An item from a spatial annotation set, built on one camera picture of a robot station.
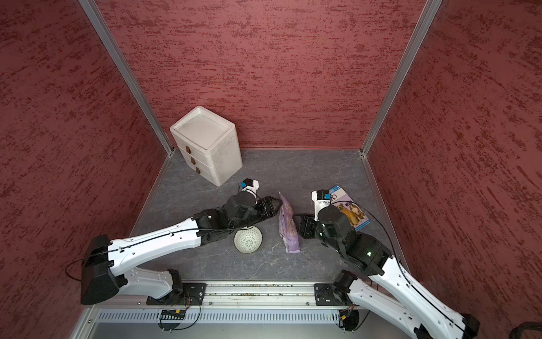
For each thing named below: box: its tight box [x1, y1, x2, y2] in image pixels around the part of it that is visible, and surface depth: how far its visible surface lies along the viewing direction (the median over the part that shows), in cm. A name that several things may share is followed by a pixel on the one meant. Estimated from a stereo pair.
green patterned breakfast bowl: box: [233, 225, 264, 255], surface depth 87 cm
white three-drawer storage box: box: [170, 105, 243, 187], surface depth 97 cm
